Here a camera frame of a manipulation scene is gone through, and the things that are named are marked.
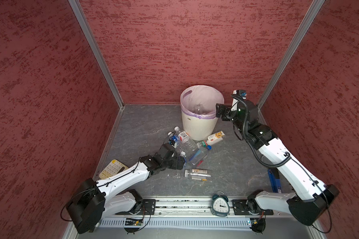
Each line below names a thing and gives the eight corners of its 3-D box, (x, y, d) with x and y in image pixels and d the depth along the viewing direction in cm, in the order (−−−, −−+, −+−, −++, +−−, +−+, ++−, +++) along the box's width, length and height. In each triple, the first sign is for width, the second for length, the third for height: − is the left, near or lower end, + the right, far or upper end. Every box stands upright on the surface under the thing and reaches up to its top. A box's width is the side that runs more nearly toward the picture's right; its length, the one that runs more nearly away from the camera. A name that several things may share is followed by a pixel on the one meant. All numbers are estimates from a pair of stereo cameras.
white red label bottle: (190, 156, 94) (191, 152, 90) (169, 134, 104) (169, 130, 100) (199, 149, 97) (200, 145, 93) (177, 129, 107) (177, 124, 104)
